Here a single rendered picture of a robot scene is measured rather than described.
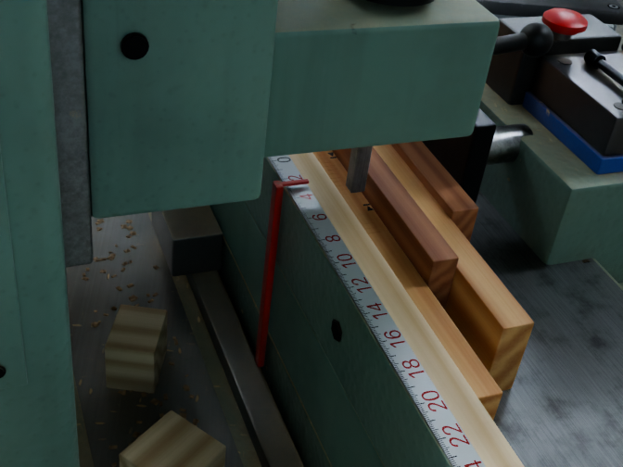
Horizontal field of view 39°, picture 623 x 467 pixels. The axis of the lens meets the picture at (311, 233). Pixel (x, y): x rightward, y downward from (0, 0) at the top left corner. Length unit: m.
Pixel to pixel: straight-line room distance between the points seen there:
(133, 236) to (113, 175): 0.34
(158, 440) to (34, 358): 0.15
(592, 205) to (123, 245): 0.36
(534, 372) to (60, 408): 0.25
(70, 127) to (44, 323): 0.08
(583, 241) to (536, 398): 0.14
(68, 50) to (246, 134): 0.09
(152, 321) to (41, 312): 0.22
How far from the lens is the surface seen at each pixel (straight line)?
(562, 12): 0.63
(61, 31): 0.35
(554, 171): 0.57
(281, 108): 0.44
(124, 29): 0.36
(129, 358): 0.58
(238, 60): 0.38
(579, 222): 0.58
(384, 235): 0.51
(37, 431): 0.43
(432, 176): 0.55
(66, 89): 0.36
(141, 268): 0.69
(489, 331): 0.47
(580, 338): 0.54
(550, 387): 0.50
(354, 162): 0.51
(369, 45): 0.44
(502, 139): 0.59
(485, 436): 0.40
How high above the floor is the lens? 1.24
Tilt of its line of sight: 36 degrees down
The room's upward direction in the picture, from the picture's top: 8 degrees clockwise
